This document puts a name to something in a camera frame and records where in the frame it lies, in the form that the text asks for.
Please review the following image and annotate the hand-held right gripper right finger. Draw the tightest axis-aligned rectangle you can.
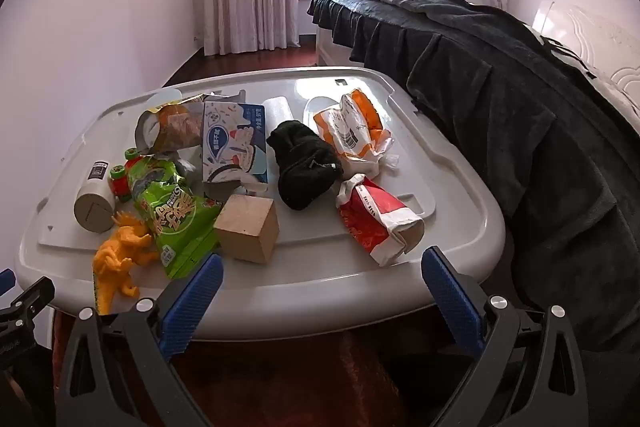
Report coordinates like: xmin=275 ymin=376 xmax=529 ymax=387
xmin=421 ymin=246 xmax=601 ymax=427

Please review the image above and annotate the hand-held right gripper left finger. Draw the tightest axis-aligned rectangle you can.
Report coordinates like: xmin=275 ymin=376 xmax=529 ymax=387
xmin=56 ymin=253 xmax=224 ymax=427

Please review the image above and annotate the black sock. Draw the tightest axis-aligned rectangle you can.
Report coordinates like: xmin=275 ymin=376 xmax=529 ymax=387
xmin=266 ymin=120 xmax=345 ymax=211

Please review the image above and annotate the green snack bag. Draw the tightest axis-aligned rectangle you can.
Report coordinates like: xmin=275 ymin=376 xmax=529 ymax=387
xmin=125 ymin=155 xmax=223 ymax=280

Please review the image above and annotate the orange toy dinosaur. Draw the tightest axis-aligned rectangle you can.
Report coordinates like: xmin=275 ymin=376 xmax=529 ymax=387
xmin=92 ymin=210 xmax=160 ymax=315

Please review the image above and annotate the wooden block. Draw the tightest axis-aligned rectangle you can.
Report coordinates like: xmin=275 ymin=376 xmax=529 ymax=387
xmin=213 ymin=194 xmax=280 ymax=264

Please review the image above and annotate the beige cylindrical bottle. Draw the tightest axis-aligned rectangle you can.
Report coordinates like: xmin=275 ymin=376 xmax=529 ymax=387
xmin=74 ymin=160 xmax=115 ymax=234

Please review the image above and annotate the red white paper bag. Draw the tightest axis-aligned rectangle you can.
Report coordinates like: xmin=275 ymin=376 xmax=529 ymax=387
xmin=336 ymin=173 xmax=426 ymax=268

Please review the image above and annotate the grey foil wrapper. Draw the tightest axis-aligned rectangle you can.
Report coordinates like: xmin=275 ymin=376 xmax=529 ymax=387
xmin=170 ymin=146 xmax=207 ymax=188

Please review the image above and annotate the white plastic bin lid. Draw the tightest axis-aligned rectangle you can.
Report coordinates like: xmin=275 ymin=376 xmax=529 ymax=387
xmin=15 ymin=66 xmax=507 ymax=342

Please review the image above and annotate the green toy car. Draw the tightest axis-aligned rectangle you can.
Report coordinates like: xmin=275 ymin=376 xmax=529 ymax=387
xmin=110 ymin=148 xmax=146 ymax=202

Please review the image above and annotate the blue white carton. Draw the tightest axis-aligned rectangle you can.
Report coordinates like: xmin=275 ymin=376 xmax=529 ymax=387
xmin=201 ymin=101 xmax=270 ymax=186

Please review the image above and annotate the brown snack bag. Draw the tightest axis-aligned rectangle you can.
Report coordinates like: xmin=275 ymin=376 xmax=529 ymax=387
xmin=136 ymin=93 xmax=216 ymax=155

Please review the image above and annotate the orange white plastic bag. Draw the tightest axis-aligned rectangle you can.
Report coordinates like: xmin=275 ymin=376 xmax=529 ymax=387
xmin=313 ymin=88 xmax=401 ymax=180

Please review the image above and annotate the bed with dark blanket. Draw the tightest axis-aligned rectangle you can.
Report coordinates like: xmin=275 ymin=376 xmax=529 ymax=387
xmin=306 ymin=0 xmax=640 ymax=353

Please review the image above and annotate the white headboard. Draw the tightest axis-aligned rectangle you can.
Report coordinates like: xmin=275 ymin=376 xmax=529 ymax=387
xmin=532 ymin=2 xmax=640 ymax=132

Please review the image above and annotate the white bed frame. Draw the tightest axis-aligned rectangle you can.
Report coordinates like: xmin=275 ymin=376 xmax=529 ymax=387
xmin=317 ymin=24 xmax=356 ymax=68

